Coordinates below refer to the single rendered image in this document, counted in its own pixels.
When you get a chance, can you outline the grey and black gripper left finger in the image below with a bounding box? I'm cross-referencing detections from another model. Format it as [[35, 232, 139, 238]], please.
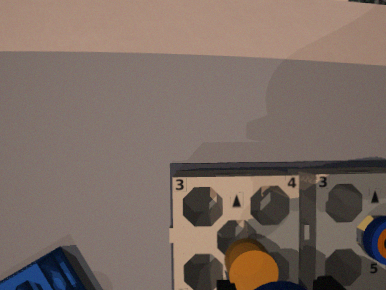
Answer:
[[217, 280, 237, 290]]

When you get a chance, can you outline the blue tube rack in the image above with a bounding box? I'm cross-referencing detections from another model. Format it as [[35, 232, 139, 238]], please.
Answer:
[[0, 247, 86, 290]]

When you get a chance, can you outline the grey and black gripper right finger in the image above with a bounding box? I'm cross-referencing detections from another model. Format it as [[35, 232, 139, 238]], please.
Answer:
[[313, 276, 346, 290]]

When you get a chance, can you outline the grey bench mat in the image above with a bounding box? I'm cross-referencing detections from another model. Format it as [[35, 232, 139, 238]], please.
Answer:
[[0, 51, 386, 290]]

